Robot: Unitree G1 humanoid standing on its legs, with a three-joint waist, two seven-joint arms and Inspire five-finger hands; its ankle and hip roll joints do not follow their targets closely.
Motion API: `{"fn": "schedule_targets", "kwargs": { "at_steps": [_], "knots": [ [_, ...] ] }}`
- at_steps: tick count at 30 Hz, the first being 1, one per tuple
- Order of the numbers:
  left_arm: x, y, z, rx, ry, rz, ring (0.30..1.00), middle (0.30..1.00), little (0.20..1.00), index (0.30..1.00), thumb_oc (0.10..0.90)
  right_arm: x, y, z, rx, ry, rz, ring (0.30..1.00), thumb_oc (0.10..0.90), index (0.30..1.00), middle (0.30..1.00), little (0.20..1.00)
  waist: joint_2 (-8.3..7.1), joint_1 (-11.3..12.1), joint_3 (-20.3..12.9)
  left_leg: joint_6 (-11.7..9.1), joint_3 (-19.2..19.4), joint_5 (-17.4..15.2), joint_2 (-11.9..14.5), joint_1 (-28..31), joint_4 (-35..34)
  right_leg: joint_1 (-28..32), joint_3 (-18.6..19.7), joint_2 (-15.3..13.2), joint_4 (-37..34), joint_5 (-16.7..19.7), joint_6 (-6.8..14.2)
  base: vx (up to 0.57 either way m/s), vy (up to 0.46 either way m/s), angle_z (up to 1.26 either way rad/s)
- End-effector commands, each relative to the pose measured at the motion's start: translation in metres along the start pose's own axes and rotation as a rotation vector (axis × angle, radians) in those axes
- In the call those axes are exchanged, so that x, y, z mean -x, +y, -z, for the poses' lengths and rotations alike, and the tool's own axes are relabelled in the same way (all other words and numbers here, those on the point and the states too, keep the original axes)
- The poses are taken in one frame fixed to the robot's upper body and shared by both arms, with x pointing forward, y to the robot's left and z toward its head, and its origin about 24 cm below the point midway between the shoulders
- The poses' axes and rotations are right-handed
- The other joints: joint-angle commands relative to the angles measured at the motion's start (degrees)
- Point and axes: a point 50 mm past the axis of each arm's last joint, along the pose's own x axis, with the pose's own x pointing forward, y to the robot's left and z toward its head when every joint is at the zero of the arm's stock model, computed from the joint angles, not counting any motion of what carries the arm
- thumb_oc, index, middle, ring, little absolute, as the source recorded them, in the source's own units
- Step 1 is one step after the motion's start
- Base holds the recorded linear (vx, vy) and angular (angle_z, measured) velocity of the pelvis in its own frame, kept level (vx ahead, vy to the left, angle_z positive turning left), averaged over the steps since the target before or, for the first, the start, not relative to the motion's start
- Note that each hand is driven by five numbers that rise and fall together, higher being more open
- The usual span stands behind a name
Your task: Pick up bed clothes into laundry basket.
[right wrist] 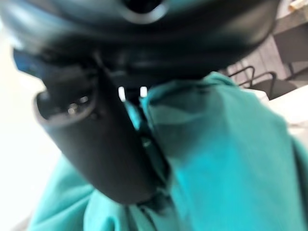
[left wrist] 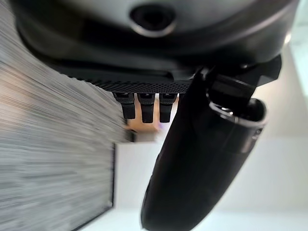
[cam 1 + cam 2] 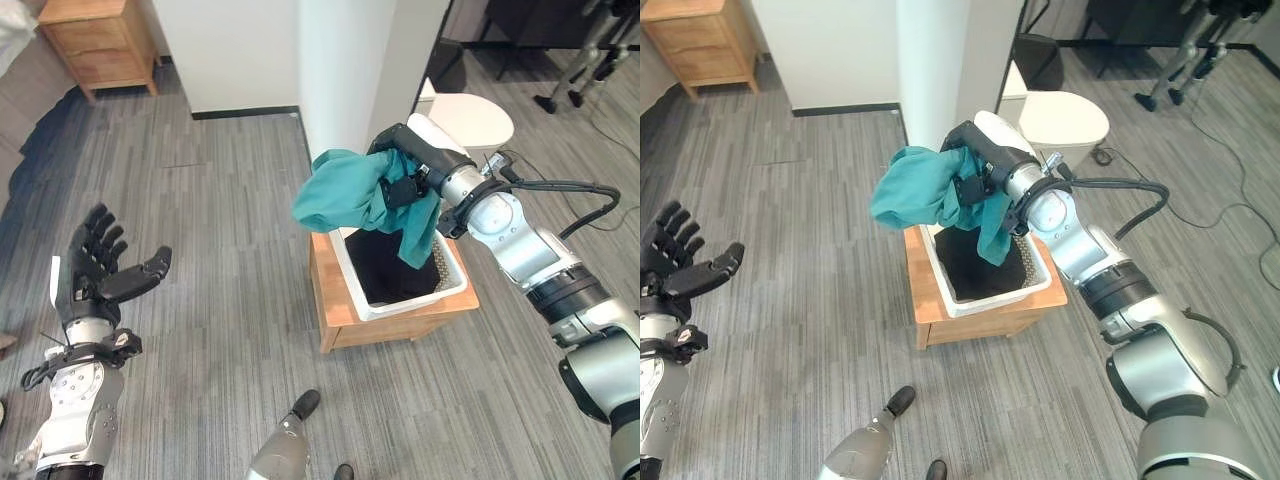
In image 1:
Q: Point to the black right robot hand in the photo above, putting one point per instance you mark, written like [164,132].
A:
[115,134]

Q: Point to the grey desk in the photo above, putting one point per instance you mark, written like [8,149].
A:
[286,26]

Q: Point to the teal cloth garment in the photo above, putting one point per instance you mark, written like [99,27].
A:
[216,156]

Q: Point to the black metal frame chair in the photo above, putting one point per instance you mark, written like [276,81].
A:
[243,74]
[280,85]

